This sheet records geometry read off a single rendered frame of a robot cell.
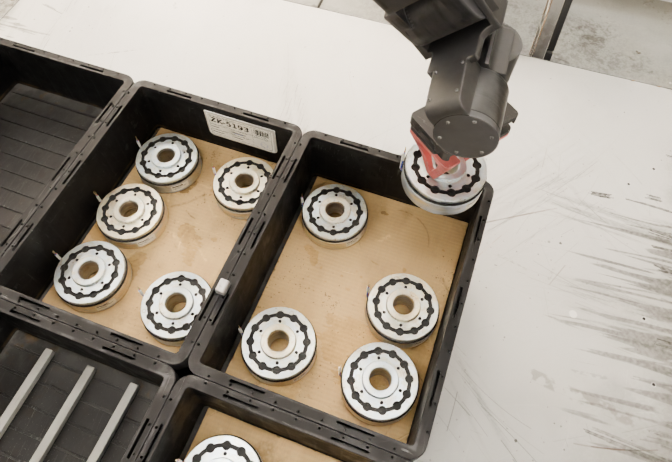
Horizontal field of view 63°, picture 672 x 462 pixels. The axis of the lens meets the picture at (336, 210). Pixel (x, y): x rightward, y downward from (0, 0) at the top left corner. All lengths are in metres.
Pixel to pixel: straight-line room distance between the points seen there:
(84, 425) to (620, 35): 2.43
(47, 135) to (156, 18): 0.48
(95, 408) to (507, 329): 0.64
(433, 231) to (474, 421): 0.30
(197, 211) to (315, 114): 0.39
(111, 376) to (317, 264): 0.33
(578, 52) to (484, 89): 2.06
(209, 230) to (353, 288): 0.25
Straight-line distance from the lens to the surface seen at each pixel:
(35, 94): 1.18
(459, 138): 0.49
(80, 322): 0.77
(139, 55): 1.38
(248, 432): 0.78
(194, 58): 1.34
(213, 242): 0.88
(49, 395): 0.87
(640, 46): 2.69
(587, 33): 2.65
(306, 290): 0.83
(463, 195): 0.68
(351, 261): 0.85
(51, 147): 1.08
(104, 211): 0.93
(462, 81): 0.47
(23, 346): 0.91
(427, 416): 0.68
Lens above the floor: 1.60
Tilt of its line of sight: 59 degrees down
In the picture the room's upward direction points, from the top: 1 degrees clockwise
